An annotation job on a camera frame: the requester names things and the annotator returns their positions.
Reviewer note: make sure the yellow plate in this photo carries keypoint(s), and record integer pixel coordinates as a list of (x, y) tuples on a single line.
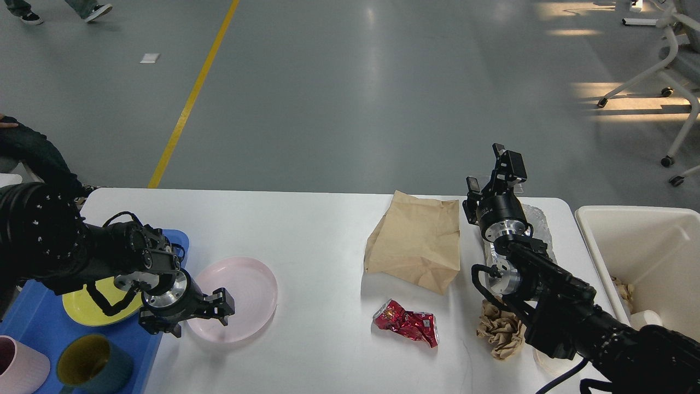
[(81, 308)]

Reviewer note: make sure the pink cup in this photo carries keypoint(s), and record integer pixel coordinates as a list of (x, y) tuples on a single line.
[(23, 370)]

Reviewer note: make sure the white plastic bin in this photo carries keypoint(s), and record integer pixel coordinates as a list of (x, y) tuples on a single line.
[(654, 248)]

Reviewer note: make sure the brown paper bag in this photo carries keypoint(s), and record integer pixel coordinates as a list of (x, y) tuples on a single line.
[(417, 240)]

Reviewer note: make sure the walking person's feet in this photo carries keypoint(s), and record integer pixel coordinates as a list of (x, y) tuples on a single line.
[(86, 10)]

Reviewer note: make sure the pink plate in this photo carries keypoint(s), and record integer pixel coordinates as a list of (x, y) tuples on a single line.
[(254, 289)]

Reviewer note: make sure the blue plastic tray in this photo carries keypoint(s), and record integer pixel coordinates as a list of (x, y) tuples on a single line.
[(37, 319)]

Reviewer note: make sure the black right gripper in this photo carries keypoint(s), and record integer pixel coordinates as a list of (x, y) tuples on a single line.
[(499, 214)]

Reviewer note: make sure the crumpled paper in bin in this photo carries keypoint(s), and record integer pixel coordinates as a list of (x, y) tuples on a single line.
[(625, 291)]

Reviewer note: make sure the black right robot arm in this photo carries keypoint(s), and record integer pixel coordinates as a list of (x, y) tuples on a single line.
[(557, 308)]

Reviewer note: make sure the crumpled red foil wrapper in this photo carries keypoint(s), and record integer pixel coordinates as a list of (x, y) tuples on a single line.
[(417, 326)]

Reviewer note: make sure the white office chair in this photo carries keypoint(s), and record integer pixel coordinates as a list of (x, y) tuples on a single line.
[(680, 28)]

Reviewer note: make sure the crumpled brown paper ball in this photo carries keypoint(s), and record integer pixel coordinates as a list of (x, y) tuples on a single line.
[(502, 330)]

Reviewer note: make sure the white cup in bin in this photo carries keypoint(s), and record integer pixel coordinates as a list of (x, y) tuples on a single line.
[(641, 319)]

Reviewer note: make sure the aluminium foil tray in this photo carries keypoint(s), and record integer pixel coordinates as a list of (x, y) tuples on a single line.
[(538, 224)]

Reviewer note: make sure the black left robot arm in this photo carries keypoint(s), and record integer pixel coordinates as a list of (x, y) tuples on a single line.
[(44, 238)]

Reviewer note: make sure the dark green cup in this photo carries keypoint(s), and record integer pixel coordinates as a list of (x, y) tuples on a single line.
[(93, 364)]

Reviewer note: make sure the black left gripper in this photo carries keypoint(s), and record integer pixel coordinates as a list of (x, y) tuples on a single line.
[(183, 301)]

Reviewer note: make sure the white paper cup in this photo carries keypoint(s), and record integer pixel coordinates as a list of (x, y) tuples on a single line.
[(553, 365)]

